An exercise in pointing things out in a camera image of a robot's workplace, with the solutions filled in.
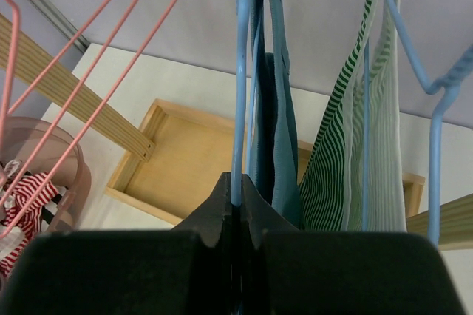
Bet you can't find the red white striped tank top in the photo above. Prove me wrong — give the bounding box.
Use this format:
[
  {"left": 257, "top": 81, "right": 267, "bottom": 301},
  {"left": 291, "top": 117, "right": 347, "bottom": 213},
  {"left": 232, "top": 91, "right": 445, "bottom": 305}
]
[{"left": 0, "top": 171, "right": 62, "bottom": 277}]

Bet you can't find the wooden clothes rack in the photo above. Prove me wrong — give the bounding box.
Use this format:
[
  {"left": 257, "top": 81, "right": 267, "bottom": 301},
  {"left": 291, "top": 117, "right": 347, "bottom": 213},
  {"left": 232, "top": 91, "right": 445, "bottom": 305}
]
[{"left": 16, "top": 33, "right": 472, "bottom": 251}]

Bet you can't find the black white striped tank top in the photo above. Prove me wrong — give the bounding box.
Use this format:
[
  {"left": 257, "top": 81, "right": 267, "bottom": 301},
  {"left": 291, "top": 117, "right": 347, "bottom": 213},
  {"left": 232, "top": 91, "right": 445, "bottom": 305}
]
[{"left": 41, "top": 194, "right": 63, "bottom": 232}]

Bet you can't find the teal blue tank top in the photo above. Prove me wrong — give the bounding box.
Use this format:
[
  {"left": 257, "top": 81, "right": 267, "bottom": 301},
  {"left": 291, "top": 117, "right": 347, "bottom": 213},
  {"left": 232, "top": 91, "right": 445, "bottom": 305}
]
[{"left": 248, "top": 0, "right": 302, "bottom": 227}]

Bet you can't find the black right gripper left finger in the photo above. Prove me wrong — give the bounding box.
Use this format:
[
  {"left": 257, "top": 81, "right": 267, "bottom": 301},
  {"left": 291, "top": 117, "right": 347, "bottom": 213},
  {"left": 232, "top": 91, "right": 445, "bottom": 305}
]
[{"left": 1, "top": 173, "right": 234, "bottom": 314}]

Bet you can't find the green white striped tank top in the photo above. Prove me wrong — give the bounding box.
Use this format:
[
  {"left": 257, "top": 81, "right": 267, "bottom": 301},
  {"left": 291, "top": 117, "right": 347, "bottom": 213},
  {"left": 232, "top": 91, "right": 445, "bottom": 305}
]
[{"left": 299, "top": 0, "right": 406, "bottom": 232}]

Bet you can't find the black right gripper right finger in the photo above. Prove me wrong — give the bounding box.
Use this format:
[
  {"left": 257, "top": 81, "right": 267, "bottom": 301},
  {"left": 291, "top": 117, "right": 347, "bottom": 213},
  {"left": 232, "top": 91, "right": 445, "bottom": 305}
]
[{"left": 240, "top": 176, "right": 465, "bottom": 314}]

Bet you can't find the light blue wire hanger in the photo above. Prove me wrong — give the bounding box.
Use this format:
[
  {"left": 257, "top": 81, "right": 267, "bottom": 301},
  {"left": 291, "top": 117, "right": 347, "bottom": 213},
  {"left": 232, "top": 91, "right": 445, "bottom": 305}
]
[
  {"left": 360, "top": 0, "right": 473, "bottom": 249},
  {"left": 230, "top": 0, "right": 259, "bottom": 207}
]

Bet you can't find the translucent pink plastic basin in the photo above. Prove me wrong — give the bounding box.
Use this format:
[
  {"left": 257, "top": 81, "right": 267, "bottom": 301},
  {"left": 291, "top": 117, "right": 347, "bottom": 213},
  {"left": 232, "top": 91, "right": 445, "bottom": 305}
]
[{"left": 1, "top": 117, "right": 92, "bottom": 232}]

